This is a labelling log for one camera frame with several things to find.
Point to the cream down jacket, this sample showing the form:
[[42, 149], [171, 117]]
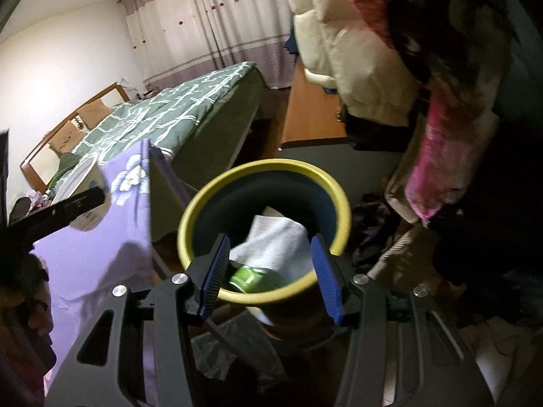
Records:
[[360, 72]]

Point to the white foam net sleeve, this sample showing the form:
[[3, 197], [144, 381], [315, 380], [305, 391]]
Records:
[[275, 241]]

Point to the clear plastic bag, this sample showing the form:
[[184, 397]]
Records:
[[237, 352]]

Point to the brown pillow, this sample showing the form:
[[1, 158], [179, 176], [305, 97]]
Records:
[[95, 114], [68, 138]]

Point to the dark jacket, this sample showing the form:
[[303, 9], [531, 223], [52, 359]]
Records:
[[19, 210]]

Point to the wooden headboard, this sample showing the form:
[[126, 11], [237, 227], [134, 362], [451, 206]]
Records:
[[38, 157]]

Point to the beige garment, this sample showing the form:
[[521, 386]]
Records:
[[403, 195]]

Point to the cream paper cup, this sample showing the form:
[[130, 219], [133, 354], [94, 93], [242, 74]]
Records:
[[80, 178]]

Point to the pink floral cloth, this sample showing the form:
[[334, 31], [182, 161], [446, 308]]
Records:
[[449, 157]]

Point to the wooden cabinet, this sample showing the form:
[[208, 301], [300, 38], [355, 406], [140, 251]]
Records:
[[309, 114]]

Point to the bed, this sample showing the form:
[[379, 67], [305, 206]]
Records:
[[220, 135]]

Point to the leopard print garment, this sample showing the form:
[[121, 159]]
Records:
[[458, 29]]

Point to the white mauve curtain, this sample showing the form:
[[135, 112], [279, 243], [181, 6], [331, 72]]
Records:
[[203, 21]]

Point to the green checked duvet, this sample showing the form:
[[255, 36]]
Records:
[[178, 110]]

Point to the purple floral tablecloth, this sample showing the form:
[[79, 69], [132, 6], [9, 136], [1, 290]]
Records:
[[97, 271]]

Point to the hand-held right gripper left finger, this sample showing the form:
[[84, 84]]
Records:
[[214, 277]]

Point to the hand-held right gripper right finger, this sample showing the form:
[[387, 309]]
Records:
[[326, 275]]

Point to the yellow-rimmed blue bin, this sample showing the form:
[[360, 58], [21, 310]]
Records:
[[271, 186]]

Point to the dark green cloth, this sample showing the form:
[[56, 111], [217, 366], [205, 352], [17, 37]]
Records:
[[63, 171]]

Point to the green tissue packet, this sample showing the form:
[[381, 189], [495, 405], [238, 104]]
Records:
[[248, 277]]

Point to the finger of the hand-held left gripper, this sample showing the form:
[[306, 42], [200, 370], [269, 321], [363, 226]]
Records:
[[63, 210]]

